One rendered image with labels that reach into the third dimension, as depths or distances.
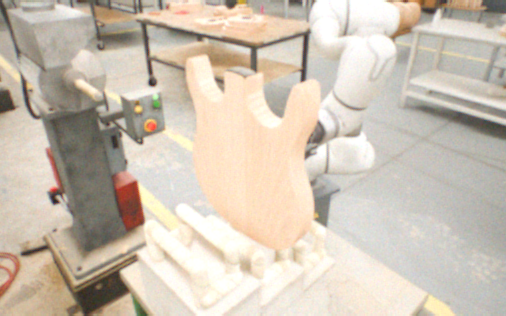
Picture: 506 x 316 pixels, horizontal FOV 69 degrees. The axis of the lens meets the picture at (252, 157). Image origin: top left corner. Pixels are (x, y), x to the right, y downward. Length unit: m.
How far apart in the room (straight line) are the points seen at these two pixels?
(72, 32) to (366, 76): 0.86
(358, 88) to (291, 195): 0.35
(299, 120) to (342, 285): 0.58
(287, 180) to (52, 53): 0.85
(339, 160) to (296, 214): 0.98
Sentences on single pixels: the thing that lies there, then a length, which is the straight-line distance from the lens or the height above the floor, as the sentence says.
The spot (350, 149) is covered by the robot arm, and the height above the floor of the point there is 0.94.
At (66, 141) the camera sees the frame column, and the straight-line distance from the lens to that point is 1.87.
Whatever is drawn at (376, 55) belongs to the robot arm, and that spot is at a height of 1.51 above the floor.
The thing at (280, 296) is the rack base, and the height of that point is 1.00.
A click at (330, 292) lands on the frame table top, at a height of 0.93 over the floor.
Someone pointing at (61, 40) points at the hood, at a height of 1.47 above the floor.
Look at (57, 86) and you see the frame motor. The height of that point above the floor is 1.25.
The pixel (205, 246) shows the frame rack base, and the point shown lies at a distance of 0.92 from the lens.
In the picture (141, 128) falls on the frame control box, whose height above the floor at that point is 0.97.
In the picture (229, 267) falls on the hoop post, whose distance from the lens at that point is 0.79.
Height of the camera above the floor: 1.74
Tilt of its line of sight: 31 degrees down
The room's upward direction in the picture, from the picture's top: straight up
